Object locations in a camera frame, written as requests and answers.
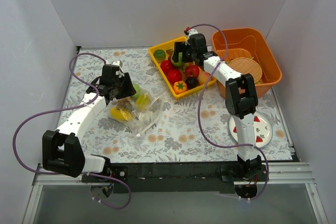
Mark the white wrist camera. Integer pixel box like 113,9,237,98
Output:
184,27,198,38
107,60,124,75

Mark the red fake apple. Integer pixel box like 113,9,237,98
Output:
184,65,200,78

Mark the green orange fake fruit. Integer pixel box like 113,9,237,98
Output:
153,49,166,62

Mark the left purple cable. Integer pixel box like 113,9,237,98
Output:
12,52,132,210

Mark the green fake apple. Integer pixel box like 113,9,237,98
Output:
171,52,184,67
131,83,141,101

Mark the fake peach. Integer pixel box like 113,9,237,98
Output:
197,71,209,85

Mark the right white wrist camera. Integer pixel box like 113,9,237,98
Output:
184,27,198,38

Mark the orange plastic tub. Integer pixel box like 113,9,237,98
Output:
212,28,282,98

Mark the yellow green fake starfruit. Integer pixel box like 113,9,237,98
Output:
135,93,151,111

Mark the yellow fake lemon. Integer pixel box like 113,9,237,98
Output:
110,107,133,122

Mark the yellow plastic tray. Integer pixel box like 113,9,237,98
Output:
148,36,204,100

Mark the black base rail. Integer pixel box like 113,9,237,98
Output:
81,161,267,194

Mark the yellow banana bunch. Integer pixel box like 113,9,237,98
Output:
165,47,174,55

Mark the dark fake plum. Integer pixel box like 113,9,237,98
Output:
185,76,199,90

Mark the clear zip top bag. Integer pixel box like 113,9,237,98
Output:
106,87,165,137

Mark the watermelon pattern plate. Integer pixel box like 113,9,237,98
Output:
228,112,272,148

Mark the round woven bamboo tray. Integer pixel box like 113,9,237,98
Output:
227,57,263,83

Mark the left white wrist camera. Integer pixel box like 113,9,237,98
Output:
107,60,124,75

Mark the orange fake persimmon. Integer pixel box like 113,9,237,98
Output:
173,81,188,95

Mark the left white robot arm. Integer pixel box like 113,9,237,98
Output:
42,60,135,182

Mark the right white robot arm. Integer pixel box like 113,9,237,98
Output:
171,29,261,181

